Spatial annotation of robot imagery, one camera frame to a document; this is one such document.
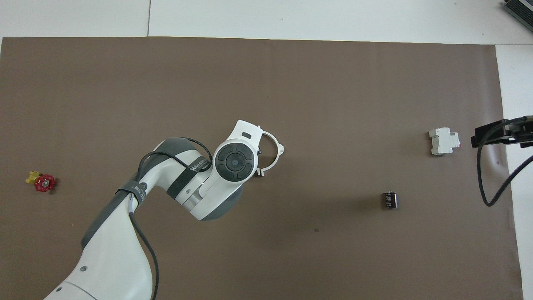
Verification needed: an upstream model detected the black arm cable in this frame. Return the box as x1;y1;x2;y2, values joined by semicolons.
477;117;533;207
128;137;214;300

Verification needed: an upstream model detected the white circuit breaker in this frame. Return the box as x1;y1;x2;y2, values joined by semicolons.
429;127;461;156

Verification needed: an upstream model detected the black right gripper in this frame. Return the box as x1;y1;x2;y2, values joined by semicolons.
471;116;533;148

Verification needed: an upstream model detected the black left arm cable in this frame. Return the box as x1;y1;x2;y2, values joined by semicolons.
128;137;214;300

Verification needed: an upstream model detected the red handle brass valve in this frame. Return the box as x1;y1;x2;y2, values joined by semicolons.
26;170;57;193

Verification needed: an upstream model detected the white half pipe clamp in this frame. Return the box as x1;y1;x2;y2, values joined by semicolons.
256;126;285;178

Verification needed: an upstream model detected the grey ribbed device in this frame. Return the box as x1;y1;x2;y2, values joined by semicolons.
502;0;533;26

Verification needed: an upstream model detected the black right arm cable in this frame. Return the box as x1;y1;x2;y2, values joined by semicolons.
477;117;533;207

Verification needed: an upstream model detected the brown table mat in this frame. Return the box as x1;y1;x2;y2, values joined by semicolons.
0;36;524;300

